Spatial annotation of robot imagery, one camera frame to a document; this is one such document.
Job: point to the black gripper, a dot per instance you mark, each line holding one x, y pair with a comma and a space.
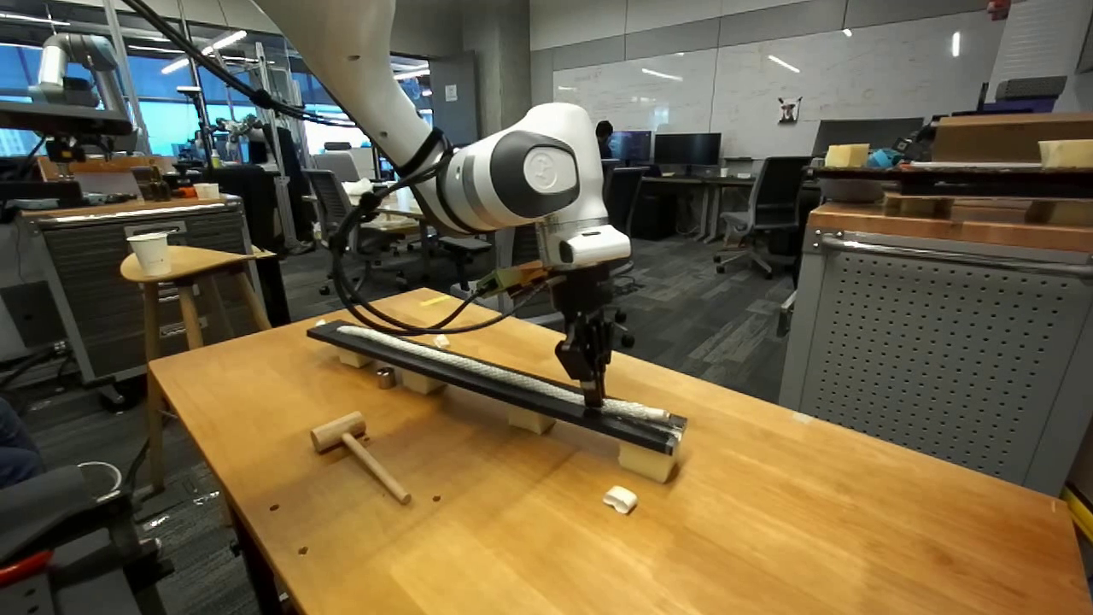
594, 329

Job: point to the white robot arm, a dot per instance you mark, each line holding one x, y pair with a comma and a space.
544, 168

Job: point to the wooden support block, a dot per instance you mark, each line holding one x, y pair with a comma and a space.
647, 462

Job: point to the small white block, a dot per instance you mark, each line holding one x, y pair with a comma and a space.
624, 501

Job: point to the dark office chair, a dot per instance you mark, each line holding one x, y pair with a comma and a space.
768, 228

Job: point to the black computer monitor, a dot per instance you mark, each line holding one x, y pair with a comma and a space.
688, 147

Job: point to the wooden mallet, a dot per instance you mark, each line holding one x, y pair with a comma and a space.
350, 430

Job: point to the grey perforated cabinet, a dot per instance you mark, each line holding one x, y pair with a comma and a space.
947, 346

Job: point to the wooden stool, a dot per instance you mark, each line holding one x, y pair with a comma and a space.
184, 271

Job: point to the white paper cup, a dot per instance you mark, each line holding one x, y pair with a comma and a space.
152, 252

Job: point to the long black rail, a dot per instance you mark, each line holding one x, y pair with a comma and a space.
620, 418

